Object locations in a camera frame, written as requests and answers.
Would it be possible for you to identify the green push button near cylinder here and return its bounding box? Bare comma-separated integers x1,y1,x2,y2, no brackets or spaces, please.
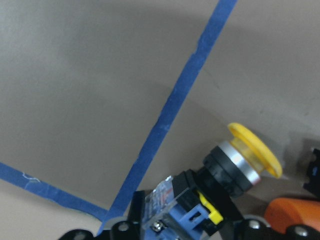
303,148,320,198

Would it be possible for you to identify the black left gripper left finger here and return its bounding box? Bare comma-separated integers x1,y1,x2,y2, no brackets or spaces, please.
60,190,145,240

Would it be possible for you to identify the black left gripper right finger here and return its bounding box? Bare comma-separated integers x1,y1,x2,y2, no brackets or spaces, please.
219,217,320,240

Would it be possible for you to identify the orange cylinder with label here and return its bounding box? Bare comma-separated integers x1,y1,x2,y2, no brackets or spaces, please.
264,197,320,234

